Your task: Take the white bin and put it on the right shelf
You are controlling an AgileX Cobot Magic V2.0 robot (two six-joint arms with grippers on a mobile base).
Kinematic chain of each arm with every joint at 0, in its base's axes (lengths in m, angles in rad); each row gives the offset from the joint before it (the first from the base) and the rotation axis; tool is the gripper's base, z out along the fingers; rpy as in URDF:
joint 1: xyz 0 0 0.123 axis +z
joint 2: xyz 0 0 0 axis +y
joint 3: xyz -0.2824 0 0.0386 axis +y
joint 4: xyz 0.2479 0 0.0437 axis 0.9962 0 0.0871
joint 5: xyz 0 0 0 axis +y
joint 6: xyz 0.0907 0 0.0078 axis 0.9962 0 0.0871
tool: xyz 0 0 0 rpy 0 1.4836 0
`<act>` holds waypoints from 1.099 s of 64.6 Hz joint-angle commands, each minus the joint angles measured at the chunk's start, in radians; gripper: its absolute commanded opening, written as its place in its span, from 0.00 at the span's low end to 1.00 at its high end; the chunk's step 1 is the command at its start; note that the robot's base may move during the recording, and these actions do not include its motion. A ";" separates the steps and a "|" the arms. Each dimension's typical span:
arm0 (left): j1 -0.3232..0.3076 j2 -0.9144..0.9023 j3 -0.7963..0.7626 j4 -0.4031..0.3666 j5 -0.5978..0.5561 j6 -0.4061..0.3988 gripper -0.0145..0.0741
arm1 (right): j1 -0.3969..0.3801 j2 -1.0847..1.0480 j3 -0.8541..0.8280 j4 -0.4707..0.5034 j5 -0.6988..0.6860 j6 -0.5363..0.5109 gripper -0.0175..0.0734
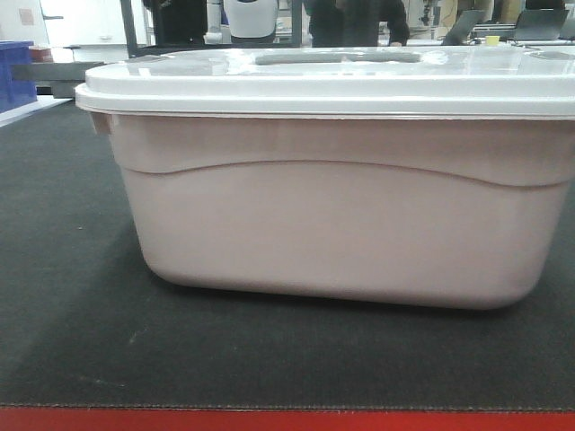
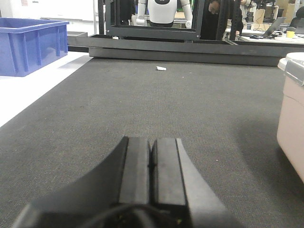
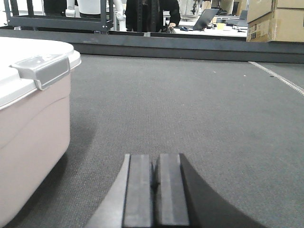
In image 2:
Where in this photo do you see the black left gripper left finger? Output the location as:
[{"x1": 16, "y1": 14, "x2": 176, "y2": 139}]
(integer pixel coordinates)
[{"x1": 13, "y1": 136, "x2": 150, "y2": 228}]

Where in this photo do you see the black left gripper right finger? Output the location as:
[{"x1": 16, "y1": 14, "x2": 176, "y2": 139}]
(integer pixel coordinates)
[{"x1": 151, "y1": 138, "x2": 242, "y2": 228}]

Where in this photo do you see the white plastic bin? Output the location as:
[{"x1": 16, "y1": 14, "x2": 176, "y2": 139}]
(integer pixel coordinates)
[{"x1": 277, "y1": 52, "x2": 304, "y2": 180}]

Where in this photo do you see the dark grey table mat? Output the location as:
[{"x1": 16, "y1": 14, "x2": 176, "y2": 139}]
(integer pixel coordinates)
[{"x1": 0, "y1": 59, "x2": 304, "y2": 228}]

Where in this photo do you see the small white paper scrap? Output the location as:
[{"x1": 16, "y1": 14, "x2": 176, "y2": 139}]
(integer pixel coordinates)
[{"x1": 156, "y1": 66, "x2": 167, "y2": 71}]

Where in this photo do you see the blue plastic crate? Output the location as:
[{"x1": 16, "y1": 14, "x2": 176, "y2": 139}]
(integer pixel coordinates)
[{"x1": 0, "y1": 18, "x2": 69, "y2": 77}]

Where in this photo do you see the white humanoid robot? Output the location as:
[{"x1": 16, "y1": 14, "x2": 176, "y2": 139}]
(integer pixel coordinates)
[{"x1": 135, "y1": 0, "x2": 178, "y2": 28}]

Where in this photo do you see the person in black clothes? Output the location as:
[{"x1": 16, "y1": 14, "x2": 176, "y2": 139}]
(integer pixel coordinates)
[{"x1": 200, "y1": 0, "x2": 243, "y2": 40}]

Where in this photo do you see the open grey laptop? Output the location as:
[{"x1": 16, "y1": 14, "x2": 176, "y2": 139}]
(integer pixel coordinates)
[{"x1": 262, "y1": 17, "x2": 285, "y2": 38}]

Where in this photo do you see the yellow tape roll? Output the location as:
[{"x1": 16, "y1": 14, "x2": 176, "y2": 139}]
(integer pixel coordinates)
[{"x1": 286, "y1": 31, "x2": 295, "y2": 38}]

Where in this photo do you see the black metal frame rack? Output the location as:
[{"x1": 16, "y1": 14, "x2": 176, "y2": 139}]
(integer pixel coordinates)
[{"x1": 98, "y1": 0, "x2": 243, "y2": 41}]

